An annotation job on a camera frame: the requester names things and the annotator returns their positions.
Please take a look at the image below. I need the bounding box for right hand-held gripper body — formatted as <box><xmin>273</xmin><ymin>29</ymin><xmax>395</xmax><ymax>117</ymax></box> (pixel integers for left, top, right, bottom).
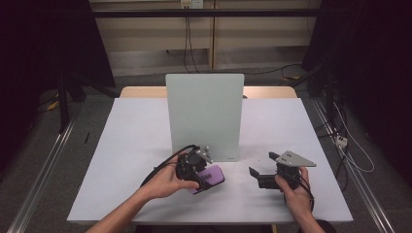
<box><xmin>257</xmin><ymin>150</ymin><xmax>318</xmax><ymax>191</ymax></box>

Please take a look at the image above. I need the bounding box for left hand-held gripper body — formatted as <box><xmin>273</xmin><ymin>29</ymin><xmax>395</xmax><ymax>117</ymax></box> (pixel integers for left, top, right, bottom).
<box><xmin>175</xmin><ymin>146</ymin><xmax>215</xmax><ymax>183</ymax></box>

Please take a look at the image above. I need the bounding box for purple whiteboard eraser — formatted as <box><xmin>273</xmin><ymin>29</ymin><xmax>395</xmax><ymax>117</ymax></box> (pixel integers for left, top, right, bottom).
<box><xmin>189</xmin><ymin>164</ymin><xmax>225</xmax><ymax>195</ymax></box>

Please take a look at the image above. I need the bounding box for glass whiteboard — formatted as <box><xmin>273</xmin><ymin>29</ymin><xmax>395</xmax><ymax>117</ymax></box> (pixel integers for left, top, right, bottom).
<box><xmin>165</xmin><ymin>73</ymin><xmax>246</xmax><ymax>163</ymax></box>

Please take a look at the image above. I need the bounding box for person's right hand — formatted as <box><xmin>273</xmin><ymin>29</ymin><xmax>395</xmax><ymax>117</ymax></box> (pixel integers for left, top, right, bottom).
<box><xmin>274</xmin><ymin>166</ymin><xmax>315</xmax><ymax>221</ymax></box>

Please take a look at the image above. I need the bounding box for person's left hand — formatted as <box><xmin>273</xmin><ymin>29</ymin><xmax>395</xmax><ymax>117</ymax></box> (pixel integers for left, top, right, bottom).
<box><xmin>141</xmin><ymin>157</ymin><xmax>200</xmax><ymax>201</ymax></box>

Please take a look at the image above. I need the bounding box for white power strip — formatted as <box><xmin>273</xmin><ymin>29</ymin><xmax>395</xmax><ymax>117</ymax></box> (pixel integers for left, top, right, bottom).
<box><xmin>334</xmin><ymin>135</ymin><xmax>349</xmax><ymax>150</ymax></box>

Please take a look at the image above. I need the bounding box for white table cover sheet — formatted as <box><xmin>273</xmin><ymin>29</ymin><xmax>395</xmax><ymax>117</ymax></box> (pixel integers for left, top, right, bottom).
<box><xmin>66</xmin><ymin>97</ymin><xmax>354</xmax><ymax>225</ymax></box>

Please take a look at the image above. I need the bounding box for wooden table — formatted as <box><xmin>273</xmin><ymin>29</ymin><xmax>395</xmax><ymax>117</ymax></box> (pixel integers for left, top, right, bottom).
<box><xmin>119</xmin><ymin>85</ymin><xmax>298</xmax><ymax>99</ymax></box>

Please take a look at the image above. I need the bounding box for wooden vertical strip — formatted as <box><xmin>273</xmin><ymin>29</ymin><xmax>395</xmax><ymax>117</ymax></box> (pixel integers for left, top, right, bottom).
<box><xmin>208</xmin><ymin>0</ymin><xmax>217</xmax><ymax>71</ymax></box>

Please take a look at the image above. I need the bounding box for black curtain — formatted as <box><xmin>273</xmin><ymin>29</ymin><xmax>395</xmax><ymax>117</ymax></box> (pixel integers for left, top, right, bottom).
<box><xmin>300</xmin><ymin>0</ymin><xmax>412</xmax><ymax>183</ymax></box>
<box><xmin>0</xmin><ymin>0</ymin><xmax>117</xmax><ymax>173</ymax></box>

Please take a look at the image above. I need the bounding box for black metal stand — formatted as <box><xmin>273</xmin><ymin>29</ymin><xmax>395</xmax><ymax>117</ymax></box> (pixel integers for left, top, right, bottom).
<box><xmin>56</xmin><ymin>72</ymin><xmax>86</xmax><ymax>134</ymax></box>

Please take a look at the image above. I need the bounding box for black horizontal bar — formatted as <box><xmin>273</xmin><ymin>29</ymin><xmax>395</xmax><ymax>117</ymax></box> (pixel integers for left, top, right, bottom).
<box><xmin>91</xmin><ymin>8</ymin><xmax>325</xmax><ymax>18</ymax></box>

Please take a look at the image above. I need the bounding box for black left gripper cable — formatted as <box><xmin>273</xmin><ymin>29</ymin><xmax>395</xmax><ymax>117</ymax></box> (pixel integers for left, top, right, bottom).
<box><xmin>139</xmin><ymin>144</ymin><xmax>199</xmax><ymax>188</ymax></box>

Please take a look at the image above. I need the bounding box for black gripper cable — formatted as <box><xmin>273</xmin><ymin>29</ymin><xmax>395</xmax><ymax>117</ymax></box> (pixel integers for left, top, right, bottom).
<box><xmin>283</xmin><ymin>173</ymin><xmax>316</xmax><ymax>213</ymax></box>
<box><xmin>139</xmin><ymin>144</ymin><xmax>199</xmax><ymax>188</ymax></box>

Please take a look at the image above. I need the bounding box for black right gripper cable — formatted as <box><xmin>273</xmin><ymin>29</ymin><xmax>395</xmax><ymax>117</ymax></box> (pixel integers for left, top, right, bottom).
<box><xmin>283</xmin><ymin>173</ymin><xmax>316</xmax><ymax>213</ymax></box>

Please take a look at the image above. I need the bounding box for aluminium floor rail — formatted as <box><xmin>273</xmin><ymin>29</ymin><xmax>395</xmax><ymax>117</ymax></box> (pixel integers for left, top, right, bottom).
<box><xmin>310</xmin><ymin>96</ymin><xmax>396</xmax><ymax>233</ymax></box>
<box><xmin>6</xmin><ymin>106</ymin><xmax>82</xmax><ymax>233</ymax></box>

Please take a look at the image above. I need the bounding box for white cable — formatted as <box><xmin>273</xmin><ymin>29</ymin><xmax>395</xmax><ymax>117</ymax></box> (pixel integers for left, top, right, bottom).
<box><xmin>332</xmin><ymin>101</ymin><xmax>376</xmax><ymax>174</ymax></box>

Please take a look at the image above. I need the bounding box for black floor cable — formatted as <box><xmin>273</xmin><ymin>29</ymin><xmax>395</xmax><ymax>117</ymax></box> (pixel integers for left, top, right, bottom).
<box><xmin>197</xmin><ymin>62</ymin><xmax>303</xmax><ymax>76</ymax></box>

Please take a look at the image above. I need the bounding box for black hanging wall cable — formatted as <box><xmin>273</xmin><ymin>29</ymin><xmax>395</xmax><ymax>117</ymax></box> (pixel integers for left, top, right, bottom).
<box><xmin>183</xmin><ymin>8</ymin><xmax>200</xmax><ymax>74</ymax></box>

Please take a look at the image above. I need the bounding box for white wall socket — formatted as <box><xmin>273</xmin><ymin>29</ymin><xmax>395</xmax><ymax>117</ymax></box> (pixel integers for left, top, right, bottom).
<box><xmin>180</xmin><ymin>0</ymin><xmax>205</xmax><ymax>10</ymax></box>

